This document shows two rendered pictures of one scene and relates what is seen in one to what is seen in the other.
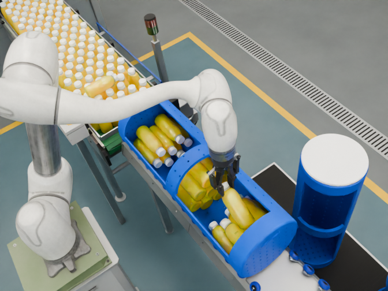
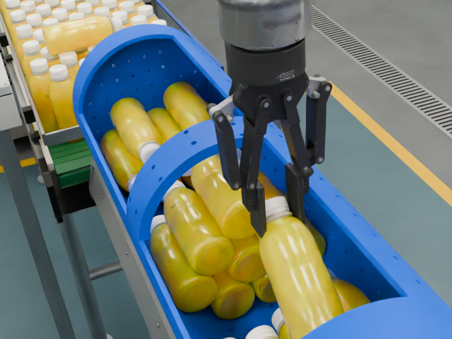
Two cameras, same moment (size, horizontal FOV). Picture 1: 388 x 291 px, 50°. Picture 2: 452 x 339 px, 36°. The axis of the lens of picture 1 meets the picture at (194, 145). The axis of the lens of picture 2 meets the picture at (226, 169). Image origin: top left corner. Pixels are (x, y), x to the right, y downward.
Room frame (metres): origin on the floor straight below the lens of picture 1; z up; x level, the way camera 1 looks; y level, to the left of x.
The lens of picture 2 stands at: (0.19, -0.14, 1.72)
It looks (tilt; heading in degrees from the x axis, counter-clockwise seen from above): 34 degrees down; 10
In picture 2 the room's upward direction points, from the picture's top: 7 degrees counter-clockwise
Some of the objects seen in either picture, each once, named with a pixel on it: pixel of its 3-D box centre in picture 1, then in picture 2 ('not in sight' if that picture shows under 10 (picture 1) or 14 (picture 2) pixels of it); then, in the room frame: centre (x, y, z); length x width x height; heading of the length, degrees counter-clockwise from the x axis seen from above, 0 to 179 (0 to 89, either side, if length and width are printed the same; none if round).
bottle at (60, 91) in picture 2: (103, 119); (67, 106); (1.53, 0.44, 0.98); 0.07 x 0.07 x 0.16
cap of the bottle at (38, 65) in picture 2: not in sight; (39, 65); (1.56, 0.50, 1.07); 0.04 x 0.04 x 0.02
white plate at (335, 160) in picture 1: (334, 159); not in sight; (0.98, -0.58, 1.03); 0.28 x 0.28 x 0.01
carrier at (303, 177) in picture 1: (321, 209); not in sight; (0.98, -0.58, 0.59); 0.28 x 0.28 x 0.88
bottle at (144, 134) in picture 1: (150, 140); (138, 131); (1.23, 0.19, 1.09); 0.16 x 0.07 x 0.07; 28
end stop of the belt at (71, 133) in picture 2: (134, 118); (135, 116); (1.50, 0.28, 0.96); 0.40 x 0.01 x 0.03; 118
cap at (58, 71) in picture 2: not in sight; (58, 71); (1.53, 0.44, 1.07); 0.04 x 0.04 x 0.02
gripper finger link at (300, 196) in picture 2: (230, 181); (294, 194); (0.83, -0.11, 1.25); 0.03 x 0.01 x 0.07; 28
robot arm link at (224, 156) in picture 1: (222, 146); (264, 8); (0.81, -0.09, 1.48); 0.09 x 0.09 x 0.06
